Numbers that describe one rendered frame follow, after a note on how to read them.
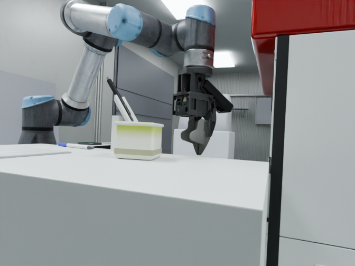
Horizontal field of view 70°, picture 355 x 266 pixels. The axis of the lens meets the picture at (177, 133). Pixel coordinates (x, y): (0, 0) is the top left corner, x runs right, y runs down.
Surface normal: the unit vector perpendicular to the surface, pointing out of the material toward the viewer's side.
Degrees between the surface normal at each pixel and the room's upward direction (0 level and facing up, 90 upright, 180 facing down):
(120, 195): 90
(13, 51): 90
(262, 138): 90
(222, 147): 90
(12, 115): 82
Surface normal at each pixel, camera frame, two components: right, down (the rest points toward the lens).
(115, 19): -0.69, 0.00
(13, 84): 0.94, -0.10
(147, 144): -0.15, 0.00
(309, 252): -0.36, -0.01
